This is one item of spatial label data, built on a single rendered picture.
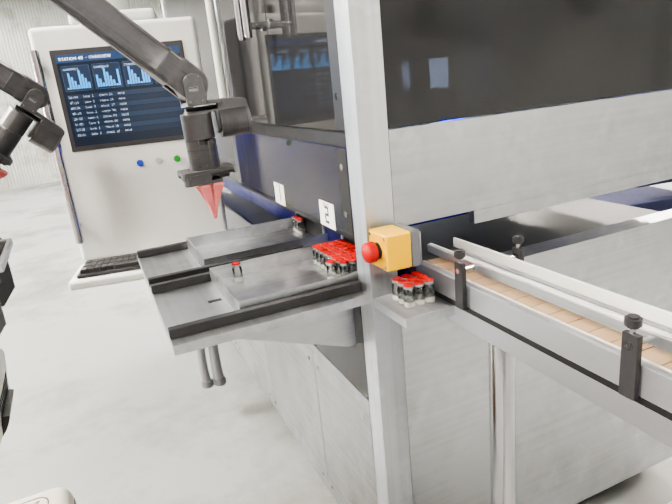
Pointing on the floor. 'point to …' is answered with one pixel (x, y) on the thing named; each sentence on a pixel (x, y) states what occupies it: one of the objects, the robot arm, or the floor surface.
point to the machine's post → (366, 32)
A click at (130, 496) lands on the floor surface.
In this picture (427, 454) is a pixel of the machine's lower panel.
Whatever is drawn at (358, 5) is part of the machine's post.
